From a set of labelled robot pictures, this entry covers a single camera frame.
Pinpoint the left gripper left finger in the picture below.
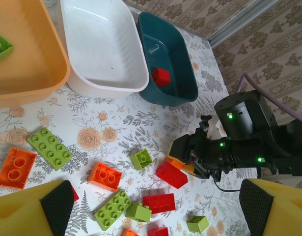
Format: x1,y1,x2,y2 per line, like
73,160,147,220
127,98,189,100
0,179,75,236

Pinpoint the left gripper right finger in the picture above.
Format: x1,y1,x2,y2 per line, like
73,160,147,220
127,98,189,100
239,178,302,236

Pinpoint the orange lego brick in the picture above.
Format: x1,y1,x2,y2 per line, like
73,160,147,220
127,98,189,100
0,148,38,190
87,162,123,192
165,157,185,170
121,228,141,236

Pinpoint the small green lego brick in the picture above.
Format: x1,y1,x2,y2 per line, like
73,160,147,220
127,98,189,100
186,215,209,234
125,203,152,223
129,148,153,171

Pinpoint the small red lego brick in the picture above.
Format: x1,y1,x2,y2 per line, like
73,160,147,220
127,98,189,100
147,226,169,236

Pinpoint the long green lego brick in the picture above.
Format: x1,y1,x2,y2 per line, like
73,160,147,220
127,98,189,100
93,189,132,231
27,127,74,172

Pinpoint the long red lego brick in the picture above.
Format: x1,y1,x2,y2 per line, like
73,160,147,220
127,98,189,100
142,193,176,214

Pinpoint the teal plastic bin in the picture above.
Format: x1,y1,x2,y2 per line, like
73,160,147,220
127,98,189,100
137,11,199,107

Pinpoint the white plastic bin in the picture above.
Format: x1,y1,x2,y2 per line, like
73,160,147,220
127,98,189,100
56,0,150,99

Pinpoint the peach plastic bin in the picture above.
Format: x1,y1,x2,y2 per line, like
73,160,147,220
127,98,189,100
0,0,71,109

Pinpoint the thin black cable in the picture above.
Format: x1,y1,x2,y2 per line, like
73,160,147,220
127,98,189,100
213,169,242,193

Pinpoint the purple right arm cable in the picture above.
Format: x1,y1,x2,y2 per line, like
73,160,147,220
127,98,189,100
235,73,302,125

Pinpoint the aluminium corner post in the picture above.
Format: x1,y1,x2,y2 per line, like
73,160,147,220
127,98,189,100
207,0,281,49

